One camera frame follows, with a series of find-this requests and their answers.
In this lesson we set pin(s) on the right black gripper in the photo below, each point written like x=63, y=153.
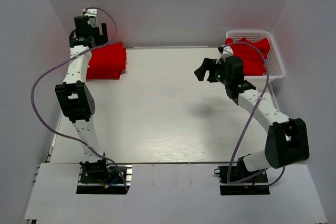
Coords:
x=208, y=64

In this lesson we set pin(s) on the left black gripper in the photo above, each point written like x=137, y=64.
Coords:
x=103, y=39

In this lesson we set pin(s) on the red t shirt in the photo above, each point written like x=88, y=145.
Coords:
x=105, y=74
x=108, y=59

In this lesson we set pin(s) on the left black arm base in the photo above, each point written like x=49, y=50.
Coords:
x=101, y=178

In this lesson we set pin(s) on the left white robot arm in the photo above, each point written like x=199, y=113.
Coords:
x=74, y=97

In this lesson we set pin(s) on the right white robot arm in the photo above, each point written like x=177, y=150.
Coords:
x=287, y=138

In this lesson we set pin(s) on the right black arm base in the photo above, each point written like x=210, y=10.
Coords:
x=254, y=186

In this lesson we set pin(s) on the red t shirts in basket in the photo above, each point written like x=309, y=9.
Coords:
x=253, y=64

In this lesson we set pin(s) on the folded red t shirt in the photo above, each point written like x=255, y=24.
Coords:
x=105, y=74

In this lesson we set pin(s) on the white plastic basket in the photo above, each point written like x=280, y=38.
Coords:
x=274, y=63

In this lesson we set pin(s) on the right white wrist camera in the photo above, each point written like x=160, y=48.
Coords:
x=225, y=52

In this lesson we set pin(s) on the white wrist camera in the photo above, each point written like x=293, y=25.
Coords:
x=92, y=14
x=225, y=52

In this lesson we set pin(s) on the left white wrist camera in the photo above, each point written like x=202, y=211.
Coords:
x=92, y=14

